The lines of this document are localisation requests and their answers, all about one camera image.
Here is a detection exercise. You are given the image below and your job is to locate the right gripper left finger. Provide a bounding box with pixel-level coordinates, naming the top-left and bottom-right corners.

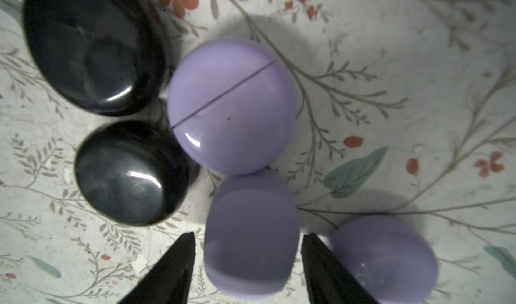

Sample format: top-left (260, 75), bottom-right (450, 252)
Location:
top-left (120, 232), bottom-right (196, 304)

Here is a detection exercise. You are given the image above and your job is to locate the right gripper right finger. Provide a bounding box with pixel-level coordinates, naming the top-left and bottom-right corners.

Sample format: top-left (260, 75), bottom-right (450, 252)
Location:
top-left (301, 234), bottom-right (378, 304)

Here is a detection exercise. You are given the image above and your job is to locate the purple earphone case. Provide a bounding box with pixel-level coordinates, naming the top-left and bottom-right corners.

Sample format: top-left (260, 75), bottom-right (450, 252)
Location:
top-left (167, 39), bottom-right (296, 176)
top-left (329, 215), bottom-right (439, 303)
top-left (204, 169), bottom-right (300, 300)

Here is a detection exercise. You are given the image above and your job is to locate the black earphone case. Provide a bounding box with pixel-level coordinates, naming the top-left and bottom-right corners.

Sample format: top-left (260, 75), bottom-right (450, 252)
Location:
top-left (22, 0), bottom-right (170, 117)
top-left (74, 121), bottom-right (196, 226)

